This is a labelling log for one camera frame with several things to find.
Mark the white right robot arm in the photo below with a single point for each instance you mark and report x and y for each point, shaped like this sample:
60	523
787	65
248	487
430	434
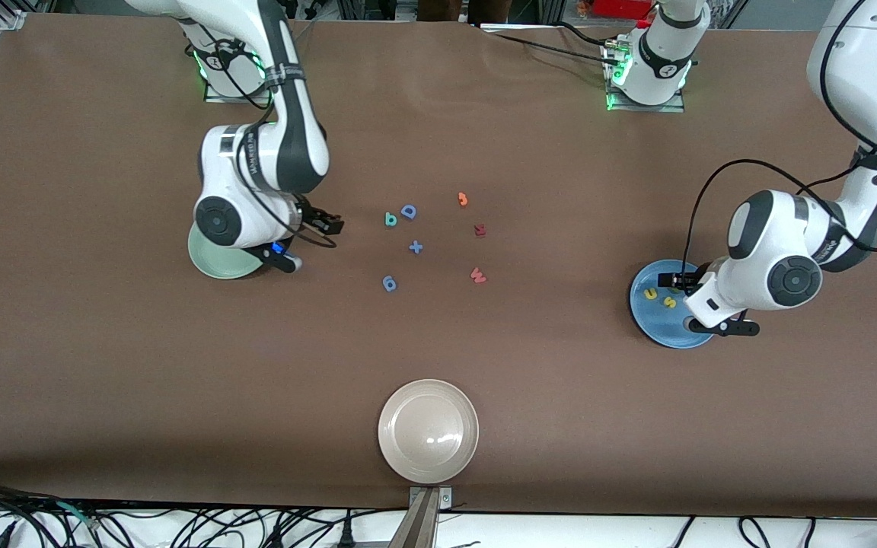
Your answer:
290	152

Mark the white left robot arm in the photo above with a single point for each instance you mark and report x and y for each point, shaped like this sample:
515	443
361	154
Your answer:
663	61

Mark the blue plate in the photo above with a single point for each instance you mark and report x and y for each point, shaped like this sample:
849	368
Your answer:
648	320

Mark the pale green plate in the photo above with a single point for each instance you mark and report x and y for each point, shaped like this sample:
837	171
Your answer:
218	265

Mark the blue foam letter D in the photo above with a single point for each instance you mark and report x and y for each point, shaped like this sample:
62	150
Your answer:
406	212

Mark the blue foam digit six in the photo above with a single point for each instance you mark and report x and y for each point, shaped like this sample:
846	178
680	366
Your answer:
389	284

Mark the brown table cover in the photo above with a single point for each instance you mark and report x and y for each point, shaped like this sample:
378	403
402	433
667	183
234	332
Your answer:
636	426

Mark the red foam letter W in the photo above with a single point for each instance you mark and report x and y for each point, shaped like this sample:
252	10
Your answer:
477	276

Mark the beige plate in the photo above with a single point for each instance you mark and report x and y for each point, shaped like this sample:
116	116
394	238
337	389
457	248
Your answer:
428	431

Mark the red box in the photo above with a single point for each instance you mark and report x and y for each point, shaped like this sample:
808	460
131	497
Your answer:
621	7

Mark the grey metal strip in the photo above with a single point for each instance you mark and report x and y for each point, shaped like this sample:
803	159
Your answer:
530	27

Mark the black power plug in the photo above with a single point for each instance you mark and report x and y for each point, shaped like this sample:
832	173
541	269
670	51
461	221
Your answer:
346	536

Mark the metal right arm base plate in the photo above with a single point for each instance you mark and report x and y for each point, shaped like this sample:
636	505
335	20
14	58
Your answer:
218	99

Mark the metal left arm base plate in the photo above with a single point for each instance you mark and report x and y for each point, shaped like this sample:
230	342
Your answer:
636	109

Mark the aluminium camera mount post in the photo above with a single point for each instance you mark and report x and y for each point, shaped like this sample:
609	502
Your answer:
419	525

